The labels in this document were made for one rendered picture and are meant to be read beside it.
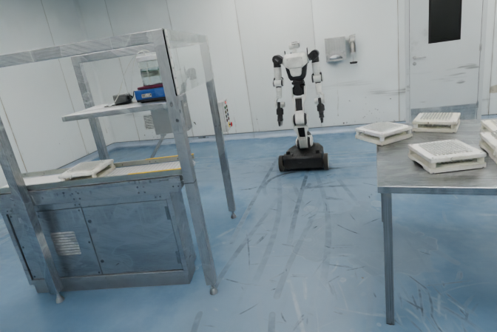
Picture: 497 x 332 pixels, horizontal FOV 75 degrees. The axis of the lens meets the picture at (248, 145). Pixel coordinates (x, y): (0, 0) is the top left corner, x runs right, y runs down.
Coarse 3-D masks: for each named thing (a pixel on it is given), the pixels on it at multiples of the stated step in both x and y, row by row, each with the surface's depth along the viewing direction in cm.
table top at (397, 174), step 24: (480, 120) 215; (408, 144) 190; (384, 168) 162; (408, 168) 158; (480, 168) 147; (384, 192) 144; (408, 192) 141; (432, 192) 137; (456, 192) 134; (480, 192) 131
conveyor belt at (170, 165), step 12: (120, 168) 222; (132, 168) 217; (144, 168) 213; (156, 168) 210; (168, 168) 206; (24, 180) 226; (36, 180) 222; (48, 180) 218; (60, 180) 214; (120, 180) 197; (180, 180) 194
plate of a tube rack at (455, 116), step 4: (456, 112) 214; (416, 116) 220; (420, 116) 219; (452, 116) 208; (456, 116) 206; (416, 120) 211; (420, 120) 210; (424, 120) 209; (428, 120) 207; (432, 120) 206; (440, 120) 204; (452, 120) 200; (456, 120) 199; (440, 124) 201; (444, 124) 200; (448, 124) 198; (452, 124) 197
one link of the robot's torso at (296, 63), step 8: (288, 56) 366; (296, 56) 363; (304, 56) 362; (288, 64) 367; (296, 64) 365; (304, 64) 363; (288, 72) 373; (296, 72) 369; (304, 72) 369; (296, 80) 376
